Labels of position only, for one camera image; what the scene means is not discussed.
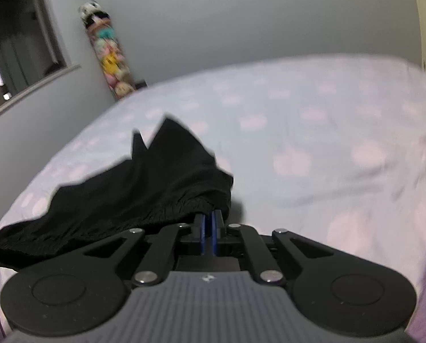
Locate panda plush toy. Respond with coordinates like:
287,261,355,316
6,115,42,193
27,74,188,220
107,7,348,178
78,1,109,28

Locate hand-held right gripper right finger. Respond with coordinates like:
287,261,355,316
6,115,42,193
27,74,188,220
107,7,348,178
211,210,337,286

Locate black garment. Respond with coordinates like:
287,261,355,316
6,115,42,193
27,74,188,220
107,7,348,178
0,116,234,273

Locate clear tube of plush toys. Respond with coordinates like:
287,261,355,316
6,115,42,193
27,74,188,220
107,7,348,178
85,17,136,101

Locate window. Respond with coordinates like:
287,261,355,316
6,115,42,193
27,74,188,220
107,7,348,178
0,0,68,115

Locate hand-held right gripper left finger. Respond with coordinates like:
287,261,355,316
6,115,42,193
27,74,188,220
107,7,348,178
83,212,208,287

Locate polka-dot bed sheet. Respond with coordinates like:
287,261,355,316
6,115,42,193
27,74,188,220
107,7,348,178
0,53,426,333

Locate grey window sill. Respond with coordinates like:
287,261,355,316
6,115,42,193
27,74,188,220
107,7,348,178
0,63,82,129

